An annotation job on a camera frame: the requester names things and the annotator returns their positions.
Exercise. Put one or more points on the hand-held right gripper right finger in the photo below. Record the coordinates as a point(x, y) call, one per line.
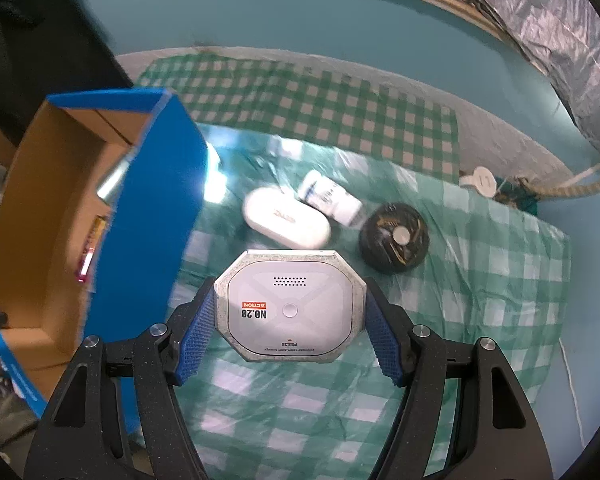
point(382, 340)

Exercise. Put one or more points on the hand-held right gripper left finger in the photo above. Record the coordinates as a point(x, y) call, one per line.
point(195, 340)

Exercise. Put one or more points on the white octagonal device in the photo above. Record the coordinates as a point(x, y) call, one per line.
point(290, 310)

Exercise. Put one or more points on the blue-sided cardboard box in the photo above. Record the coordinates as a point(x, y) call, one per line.
point(150, 210)

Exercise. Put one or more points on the black round jar gold pattern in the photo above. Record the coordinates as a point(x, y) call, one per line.
point(392, 240)

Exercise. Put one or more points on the green checked tablecloth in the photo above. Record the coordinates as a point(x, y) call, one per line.
point(480, 285)

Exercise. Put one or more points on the yellow pink battery pack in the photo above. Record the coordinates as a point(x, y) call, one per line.
point(91, 250)

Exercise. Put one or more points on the white oval case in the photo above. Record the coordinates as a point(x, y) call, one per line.
point(280, 220)

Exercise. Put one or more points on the white pill bottle blue label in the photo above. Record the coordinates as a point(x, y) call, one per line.
point(325, 195)

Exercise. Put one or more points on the white round disc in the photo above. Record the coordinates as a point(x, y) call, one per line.
point(480, 181)

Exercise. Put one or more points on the dark cloth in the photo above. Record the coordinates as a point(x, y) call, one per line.
point(40, 35)

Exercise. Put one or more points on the silver foil sheet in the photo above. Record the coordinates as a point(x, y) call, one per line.
point(555, 35)

